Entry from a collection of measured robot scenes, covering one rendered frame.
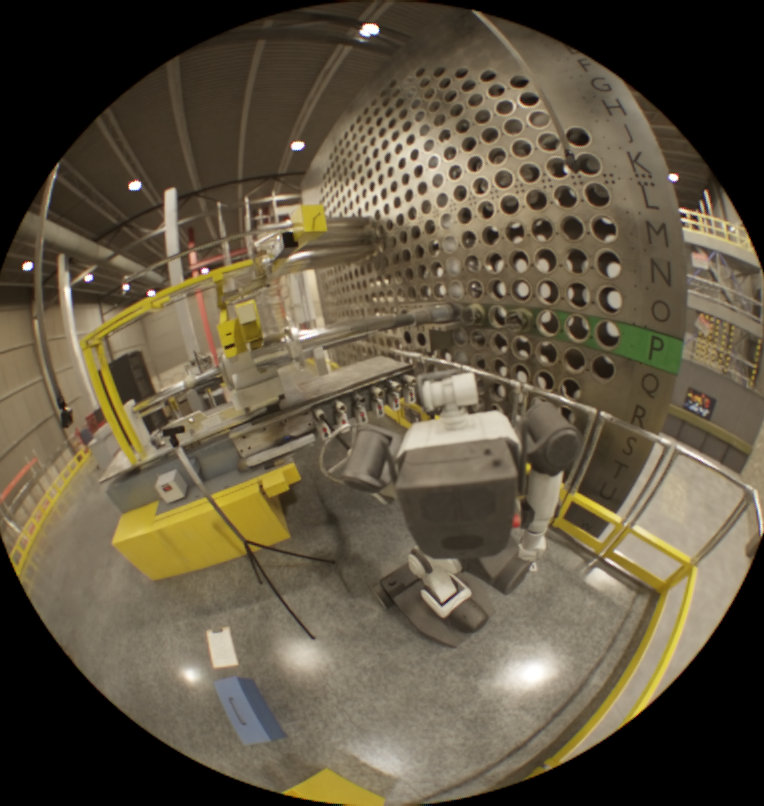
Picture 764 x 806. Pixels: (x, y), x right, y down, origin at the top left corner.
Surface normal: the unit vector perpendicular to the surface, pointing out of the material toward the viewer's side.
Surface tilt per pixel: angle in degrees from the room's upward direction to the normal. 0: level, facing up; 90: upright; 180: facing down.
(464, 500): 82
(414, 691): 0
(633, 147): 90
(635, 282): 90
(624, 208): 90
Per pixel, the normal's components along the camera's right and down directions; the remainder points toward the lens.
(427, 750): -0.15, -0.89
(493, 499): -0.27, 0.33
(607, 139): -0.85, 0.34
